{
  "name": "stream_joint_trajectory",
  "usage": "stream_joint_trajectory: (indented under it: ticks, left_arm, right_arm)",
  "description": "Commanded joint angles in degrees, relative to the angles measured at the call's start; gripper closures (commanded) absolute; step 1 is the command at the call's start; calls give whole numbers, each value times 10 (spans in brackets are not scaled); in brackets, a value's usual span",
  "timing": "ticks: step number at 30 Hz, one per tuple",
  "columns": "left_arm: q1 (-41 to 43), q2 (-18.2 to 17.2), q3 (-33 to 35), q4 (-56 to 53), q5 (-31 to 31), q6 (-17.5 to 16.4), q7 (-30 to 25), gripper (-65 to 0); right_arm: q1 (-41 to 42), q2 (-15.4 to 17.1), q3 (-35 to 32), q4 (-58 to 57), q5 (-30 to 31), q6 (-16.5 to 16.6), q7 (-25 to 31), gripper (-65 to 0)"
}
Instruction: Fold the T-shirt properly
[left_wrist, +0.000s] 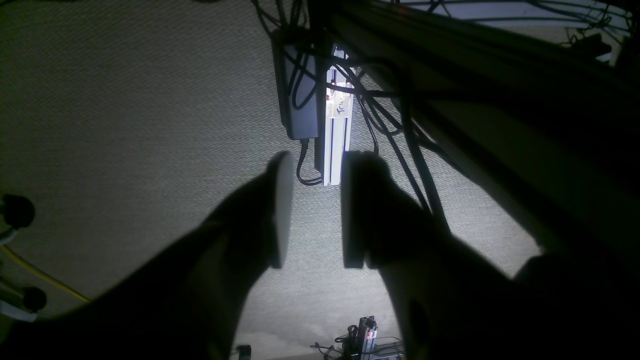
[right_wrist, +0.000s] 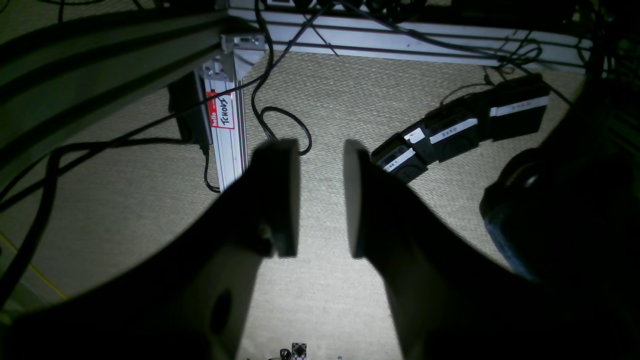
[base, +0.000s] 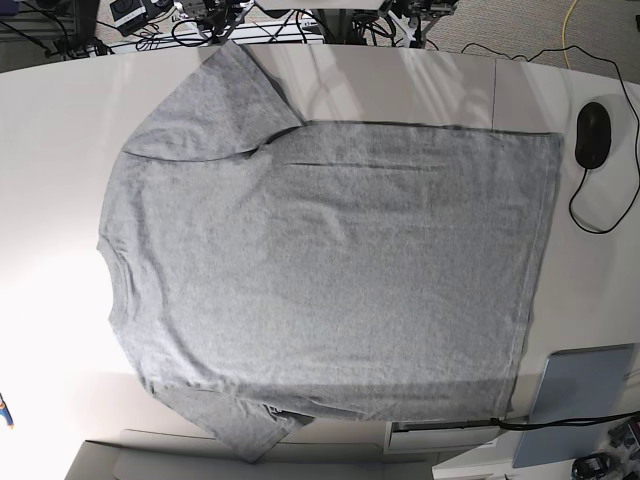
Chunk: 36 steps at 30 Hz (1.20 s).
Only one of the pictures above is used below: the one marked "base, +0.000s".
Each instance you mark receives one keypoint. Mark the grey T-shirt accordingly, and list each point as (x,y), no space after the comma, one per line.
(268,271)

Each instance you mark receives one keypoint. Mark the central grey robot stand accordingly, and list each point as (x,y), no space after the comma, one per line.
(334,22)

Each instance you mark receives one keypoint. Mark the black computer mouse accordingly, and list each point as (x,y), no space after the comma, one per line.
(593,136)

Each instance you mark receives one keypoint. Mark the black device on floor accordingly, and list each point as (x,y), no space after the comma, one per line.
(132,15)

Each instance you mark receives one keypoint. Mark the grey laptop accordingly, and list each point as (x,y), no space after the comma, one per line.
(576,383)

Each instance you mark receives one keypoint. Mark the black gadget bottom right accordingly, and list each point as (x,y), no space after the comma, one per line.
(594,466)

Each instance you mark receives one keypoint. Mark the blue orange tool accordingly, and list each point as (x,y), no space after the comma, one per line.
(5,413)

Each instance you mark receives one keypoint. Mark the white cable grommet tray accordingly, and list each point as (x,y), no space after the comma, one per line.
(430,437)

